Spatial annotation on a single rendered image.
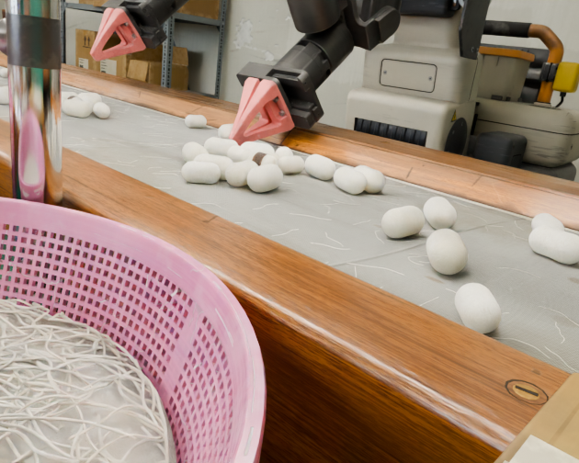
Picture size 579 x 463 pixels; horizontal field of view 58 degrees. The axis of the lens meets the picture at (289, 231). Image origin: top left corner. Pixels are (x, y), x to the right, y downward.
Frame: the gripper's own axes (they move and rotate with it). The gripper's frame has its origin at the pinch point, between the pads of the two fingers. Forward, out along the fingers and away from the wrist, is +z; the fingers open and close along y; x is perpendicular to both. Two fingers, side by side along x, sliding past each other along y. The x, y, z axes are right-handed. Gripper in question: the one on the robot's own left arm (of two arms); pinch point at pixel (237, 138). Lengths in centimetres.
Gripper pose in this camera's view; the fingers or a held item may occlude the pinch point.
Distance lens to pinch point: 62.1
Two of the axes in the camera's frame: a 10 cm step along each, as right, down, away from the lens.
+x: 3.6, 6.2, 7.0
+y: 7.1, 3.1, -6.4
